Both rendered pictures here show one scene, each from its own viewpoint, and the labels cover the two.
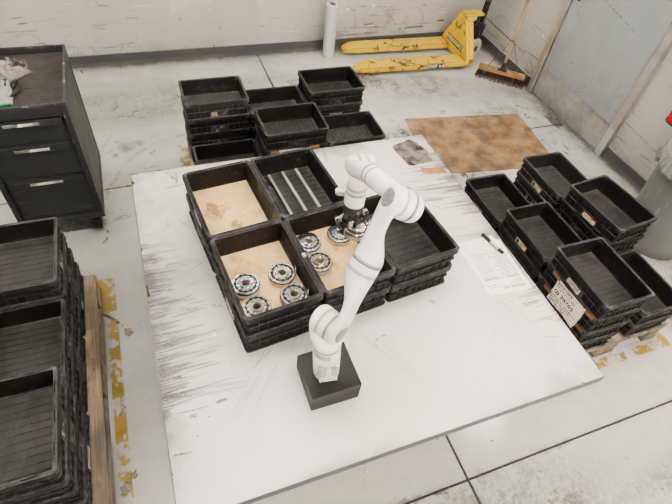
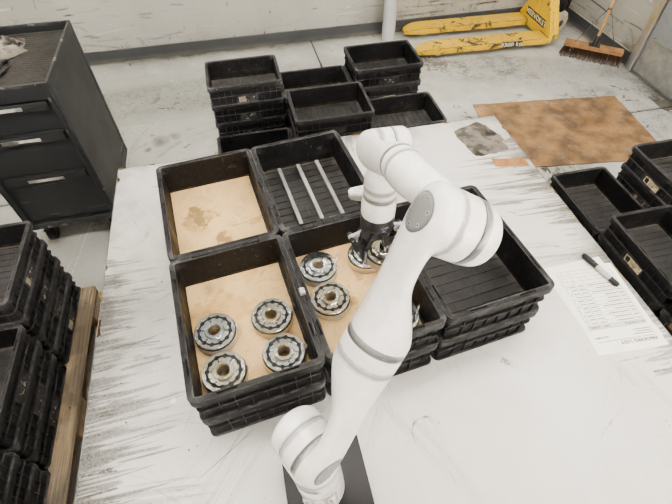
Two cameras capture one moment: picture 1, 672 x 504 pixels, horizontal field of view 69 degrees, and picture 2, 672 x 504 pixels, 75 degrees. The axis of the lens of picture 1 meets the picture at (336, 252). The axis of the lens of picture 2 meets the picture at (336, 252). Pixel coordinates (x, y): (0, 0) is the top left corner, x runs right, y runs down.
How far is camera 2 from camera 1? 0.79 m
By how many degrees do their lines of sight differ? 9
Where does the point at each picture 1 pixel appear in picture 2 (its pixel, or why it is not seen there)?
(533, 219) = (648, 229)
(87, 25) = (133, 14)
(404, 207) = (456, 236)
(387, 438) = not seen: outside the picture
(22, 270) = not seen: outside the picture
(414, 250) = (479, 282)
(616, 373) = not seen: outside the picture
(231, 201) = (223, 204)
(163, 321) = (108, 375)
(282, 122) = (321, 107)
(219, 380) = (165, 481)
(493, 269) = (602, 311)
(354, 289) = (348, 397)
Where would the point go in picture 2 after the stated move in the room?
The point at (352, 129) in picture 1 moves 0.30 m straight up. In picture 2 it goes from (406, 114) to (413, 64)
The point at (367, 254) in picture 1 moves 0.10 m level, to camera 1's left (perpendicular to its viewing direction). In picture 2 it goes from (373, 331) to (300, 316)
